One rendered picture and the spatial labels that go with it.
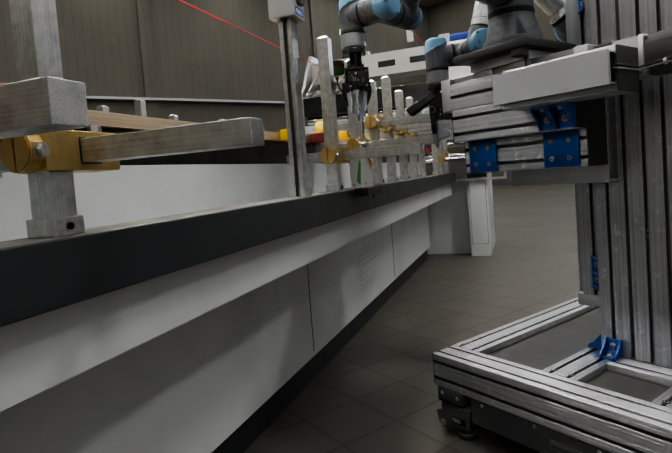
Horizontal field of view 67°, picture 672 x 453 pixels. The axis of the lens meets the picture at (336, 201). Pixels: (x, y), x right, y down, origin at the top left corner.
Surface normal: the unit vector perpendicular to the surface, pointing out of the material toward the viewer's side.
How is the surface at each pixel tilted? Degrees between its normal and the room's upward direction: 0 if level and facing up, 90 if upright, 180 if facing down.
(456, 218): 90
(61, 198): 90
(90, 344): 90
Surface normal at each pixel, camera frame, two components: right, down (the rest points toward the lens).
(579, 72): -0.81, 0.09
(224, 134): -0.34, 0.07
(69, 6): 0.58, 0.00
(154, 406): 0.94, -0.05
